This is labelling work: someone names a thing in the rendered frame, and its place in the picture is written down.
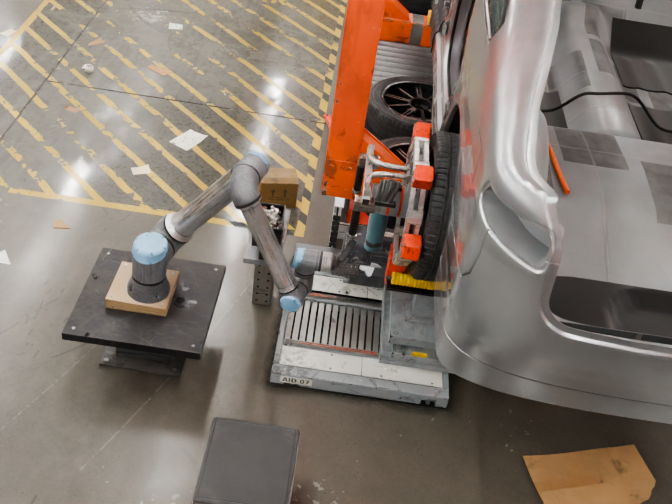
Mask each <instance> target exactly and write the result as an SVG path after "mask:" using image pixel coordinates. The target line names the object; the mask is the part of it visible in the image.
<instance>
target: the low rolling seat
mask: <svg viewBox="0 0 672 504"><path fill-rule="evenodd" d="M299 437H300V432H299V429H297V428H290V427H283V426H276V425H269V424H262V423H256V422H249V421H242V420H235V419H228V418H221V417H214V418H213V420H212V424H211V428H210V432H209V436H208V440H207V444H206V448H205V452H204V456H203V460H202V464H201V468H200V472H199V476H198V480H197V484H196V488H195V492H194V496H193V501H192V504H290V501H291V494H292V487H293V480H294V473H295V466H296V459H297V452H298V445H299Z"/></svg>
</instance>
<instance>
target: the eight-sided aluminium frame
mask: <svg viewBox="0 0 672 504"><path fill-rule="evenodd" d="M429 143H430V141H429V139H428V138H422V137H415V138H414V139H413V142H412V144H411V146H410V147H409V149H408V153H407V160H406V165H405V166H407V164H410V159H411V155H412V152H413V169H412V180H413V172H414V170H415V167H416V165H417V164H420V165H427V166H430V162H429ZM419 154H423V161H419ZM415 191H416V188H413V187H412V182H411V189H410V196H409V203H408V209H407V213H406V218H405V224H404V227H403V226H400V221H401V218H400V217H396V224H395V228H394V235H393V239H394V246H393V259H392V263H393V265H398V266H404V267H407V265H408V264H410V263H412V261H413V260H407V259H401V254H400V253H401V244H402V237H403V235H404V233H409V228H410V224H413V225H415V227H414V231H413V234H415V235H418V234H419V230H420V226H421V224H422V219H423V214H424V213H423V208H424V201H425V193H426V189H421V190H420V197H419V205H418V210H414V209H413V206H414V198H415ZM399 239H401V243H400V248H399ZM398 249H399V250H398Z"/></svg>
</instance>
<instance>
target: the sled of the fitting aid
mask: <svg viewBox="0 0 672 504"><path fill-rule="evenodd" d="M390 297H391V291H390V290H386V286H385V285H384V289H383V295H382V313H381V331H380V349H379V363H385V364H392V365H398V366H405V367H412V368H419V369H425V370H432V371H439V372H446V373H452V372H451V371H449V370H448V369H446V368H445V367H444V366H443V365H442V363H441V362H440V361H439V359H438V357H437V355H436V351H435V350H434V349H427V348H421V347H414V346H407V345H400V344H394V343H389V320H390ZM452 374H454V373H452Z"/></svg>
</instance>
